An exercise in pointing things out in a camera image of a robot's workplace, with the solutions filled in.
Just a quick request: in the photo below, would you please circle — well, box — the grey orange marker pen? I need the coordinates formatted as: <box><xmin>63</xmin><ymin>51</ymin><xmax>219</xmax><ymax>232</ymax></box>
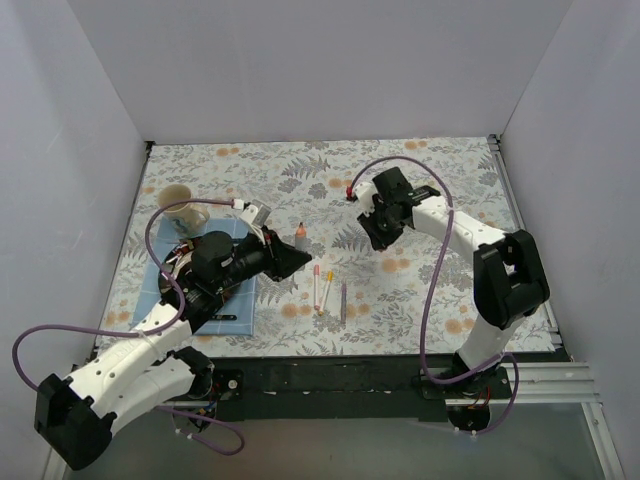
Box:
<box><xmin>294</xmin><ymin>222</ymin><xmax>307</xmax><ymax>251</ymax></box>

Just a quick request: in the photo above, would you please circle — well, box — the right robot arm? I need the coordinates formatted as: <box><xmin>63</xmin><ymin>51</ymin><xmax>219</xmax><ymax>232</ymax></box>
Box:
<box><xmin>346</xmin><ymin>167</ymin><xmax>550</xmax><ymax>398</ymax></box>

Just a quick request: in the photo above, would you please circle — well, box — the floral tablecloth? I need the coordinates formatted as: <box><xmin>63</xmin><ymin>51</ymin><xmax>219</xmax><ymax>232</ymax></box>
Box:
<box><xmin>102</xmin><ymin>138</ymin><xmax>518</xmax><ymax>357</ymax></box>

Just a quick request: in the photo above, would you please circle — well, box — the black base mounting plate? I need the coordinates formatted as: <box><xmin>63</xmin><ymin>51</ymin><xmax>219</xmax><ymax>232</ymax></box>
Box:
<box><xmin>199</xmin><ymin>355</ymin><xmax>519</xmax><ymax>425</ymax></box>

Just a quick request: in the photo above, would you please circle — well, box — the purple marker pen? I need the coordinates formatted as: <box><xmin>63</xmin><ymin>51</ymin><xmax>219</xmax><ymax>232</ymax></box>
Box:
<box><xmin>340</xmin><ymin>280</ymin><xmax>348</xmax><ymax>327</ymax></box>

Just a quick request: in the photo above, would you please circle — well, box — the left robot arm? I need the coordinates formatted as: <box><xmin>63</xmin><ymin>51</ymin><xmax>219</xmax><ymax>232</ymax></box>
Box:
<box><xmin>35</xmin><ymin>228</ymin><xmax>312</xmax><ymax>470</ymax></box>

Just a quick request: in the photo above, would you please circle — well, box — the aluminium frame rail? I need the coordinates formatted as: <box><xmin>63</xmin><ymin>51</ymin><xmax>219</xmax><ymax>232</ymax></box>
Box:
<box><xmin>449</xmin><ymin>363</ymin><xmax>625</xmax><ymax>479</ymax></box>

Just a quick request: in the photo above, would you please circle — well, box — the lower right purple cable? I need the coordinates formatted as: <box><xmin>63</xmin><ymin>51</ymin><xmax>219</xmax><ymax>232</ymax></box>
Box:
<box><xmin>449</xmin><ymin>352</ymin><xmax>521</xmax><ymax>436</ymax></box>

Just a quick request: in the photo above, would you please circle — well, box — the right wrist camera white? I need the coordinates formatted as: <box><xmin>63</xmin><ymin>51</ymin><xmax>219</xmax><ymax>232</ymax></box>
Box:
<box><xmin>351</xmin><ymin>181</ymin><xmax>378</xmax><ymax>216</ymax></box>

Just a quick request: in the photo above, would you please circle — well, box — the white pink marker pen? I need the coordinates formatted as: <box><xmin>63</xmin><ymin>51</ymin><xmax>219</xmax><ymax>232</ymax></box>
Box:
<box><xmin>313</xmin><ymin>264</ymin><xmax>321</xmax><ymax>311</ymax></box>

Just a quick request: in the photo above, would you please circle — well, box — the beige ceramic mug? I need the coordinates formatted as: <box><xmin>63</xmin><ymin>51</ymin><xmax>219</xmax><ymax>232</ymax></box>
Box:
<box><xmin>157</xmin><ymin>184</ymin><xmax>210</xmax><ymax>238</ymax></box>

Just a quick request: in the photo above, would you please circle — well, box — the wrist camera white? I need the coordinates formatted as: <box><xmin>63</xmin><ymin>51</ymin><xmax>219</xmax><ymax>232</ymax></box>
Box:
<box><xmin>239</xmin><ymin>201</ymin><xmax>271</xmax><ymax>237</ymax></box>
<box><xmin>351</xmin><ymin>181</ymin><xmax>378</xmax><ymax>216</ymax></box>

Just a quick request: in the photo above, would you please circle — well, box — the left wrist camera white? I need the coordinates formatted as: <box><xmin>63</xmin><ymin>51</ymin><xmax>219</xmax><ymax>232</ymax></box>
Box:
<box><xmin>239</xmin><ymin>201</ymin><xmax>271</xmax><ymax>237</ymax></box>

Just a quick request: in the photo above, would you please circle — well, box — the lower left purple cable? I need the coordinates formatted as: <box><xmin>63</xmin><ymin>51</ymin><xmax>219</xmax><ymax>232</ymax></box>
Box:
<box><xmin>157</xmin><ymin>404</ymin><xmax>246</xmax><ymax>455</ymax></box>

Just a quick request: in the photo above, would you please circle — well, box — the purple cable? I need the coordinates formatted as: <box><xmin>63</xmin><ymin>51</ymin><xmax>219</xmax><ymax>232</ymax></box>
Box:
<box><xmin>347</xmin><ymin>156</ymin><xmax>521</xmax><ymax>386</ymax></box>
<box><xmin>11</xmin><ymin>198</ymin><xmax>246</xmax><ymax>394</ymax></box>
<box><xmin>449</xmin><ymin>352</ymin><xmax>521</xmax><ymax>436</ymax></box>
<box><xmin>157</xmin><ymin>404</ymin><xmax>246</xmax><ymax>455</ymax></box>

